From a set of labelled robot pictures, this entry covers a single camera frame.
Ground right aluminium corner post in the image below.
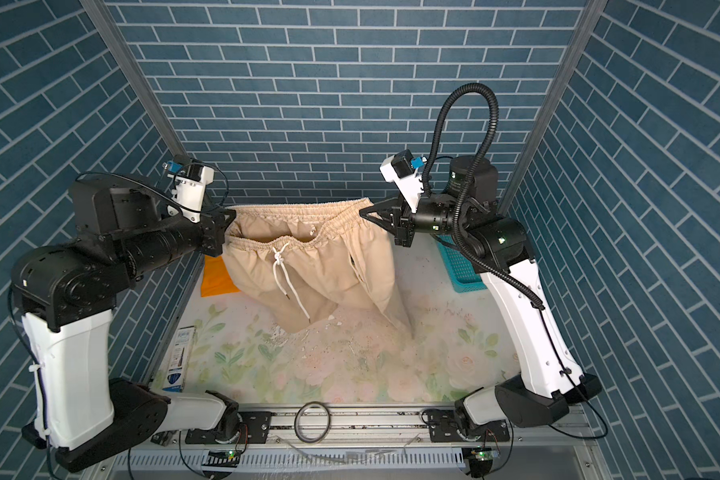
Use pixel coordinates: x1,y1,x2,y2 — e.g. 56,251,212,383
498,0,607,214

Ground left aluminium corner post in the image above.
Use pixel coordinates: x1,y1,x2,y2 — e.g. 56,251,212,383
80,0,186,155

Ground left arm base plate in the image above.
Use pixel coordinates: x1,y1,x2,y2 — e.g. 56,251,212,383
213,411,273,445

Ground small white blue box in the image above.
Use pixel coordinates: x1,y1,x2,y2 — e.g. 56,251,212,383
161,326,196,393

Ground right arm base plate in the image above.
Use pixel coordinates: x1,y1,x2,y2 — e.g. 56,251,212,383
419,408,511,443

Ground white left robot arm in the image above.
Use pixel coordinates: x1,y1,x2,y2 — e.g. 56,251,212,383
8,172,242,473

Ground black right arm cable loop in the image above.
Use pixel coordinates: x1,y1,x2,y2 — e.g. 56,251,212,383
420,82,546,311

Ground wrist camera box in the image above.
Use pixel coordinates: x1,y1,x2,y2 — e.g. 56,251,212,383
163,159,215,223
380,149,427,212

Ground aluminium front rail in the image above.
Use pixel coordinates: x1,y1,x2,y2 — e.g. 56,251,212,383
82,405,611,479

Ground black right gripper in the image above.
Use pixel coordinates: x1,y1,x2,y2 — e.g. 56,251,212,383
364,191,471,247

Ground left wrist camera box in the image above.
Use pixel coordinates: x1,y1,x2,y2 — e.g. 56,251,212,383
163,159,215,223

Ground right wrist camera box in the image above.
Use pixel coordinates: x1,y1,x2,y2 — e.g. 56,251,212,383
380,149,427,212

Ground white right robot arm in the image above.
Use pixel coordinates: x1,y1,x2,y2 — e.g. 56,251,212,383
360,150,602,437

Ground coiled black cable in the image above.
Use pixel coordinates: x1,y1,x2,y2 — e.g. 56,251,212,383
293,401,332,445

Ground beige shorts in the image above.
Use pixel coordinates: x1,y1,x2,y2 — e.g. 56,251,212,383
222,198,413,333

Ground orange shorts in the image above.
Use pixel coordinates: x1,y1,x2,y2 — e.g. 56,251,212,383
200,256,239,298

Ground aluminium corner post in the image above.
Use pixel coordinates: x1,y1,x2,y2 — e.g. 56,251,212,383
498,0,607,214
80,0,186,155

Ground teal plastic basket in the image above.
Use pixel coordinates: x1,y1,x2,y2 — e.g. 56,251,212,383
436,236,487,293

